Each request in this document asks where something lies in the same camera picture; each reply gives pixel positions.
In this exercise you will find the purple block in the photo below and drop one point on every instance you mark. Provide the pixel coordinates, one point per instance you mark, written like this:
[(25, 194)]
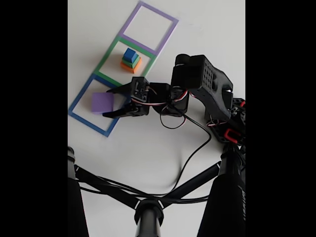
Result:
[(102, 102)]

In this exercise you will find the orange block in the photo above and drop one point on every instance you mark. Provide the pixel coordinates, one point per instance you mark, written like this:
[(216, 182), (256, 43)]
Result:
[(135, 70)]

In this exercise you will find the green cube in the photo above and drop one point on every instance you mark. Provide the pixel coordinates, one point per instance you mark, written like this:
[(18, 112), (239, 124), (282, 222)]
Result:
[(133, 64)]

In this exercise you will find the small blue cube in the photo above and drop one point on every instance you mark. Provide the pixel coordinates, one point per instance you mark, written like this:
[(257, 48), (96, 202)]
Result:
[(129, 53)]

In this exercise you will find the red table clamp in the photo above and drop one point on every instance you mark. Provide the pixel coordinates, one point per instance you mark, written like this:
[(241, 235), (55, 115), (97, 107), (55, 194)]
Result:
[(227, 134)]

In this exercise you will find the green square frame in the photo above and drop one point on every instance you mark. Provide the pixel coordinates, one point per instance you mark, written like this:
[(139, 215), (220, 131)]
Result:
[(109, 55)]

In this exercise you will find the blue square frame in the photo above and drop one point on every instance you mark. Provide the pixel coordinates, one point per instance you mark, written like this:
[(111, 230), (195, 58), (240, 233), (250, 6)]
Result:
[(89, 124)]

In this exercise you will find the purple square frame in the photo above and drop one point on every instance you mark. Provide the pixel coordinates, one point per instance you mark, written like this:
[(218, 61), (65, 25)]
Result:
[(127, 29)]

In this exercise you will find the black camera tripod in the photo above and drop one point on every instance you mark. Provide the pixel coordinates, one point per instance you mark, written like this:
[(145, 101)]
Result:
[(148, 217)]

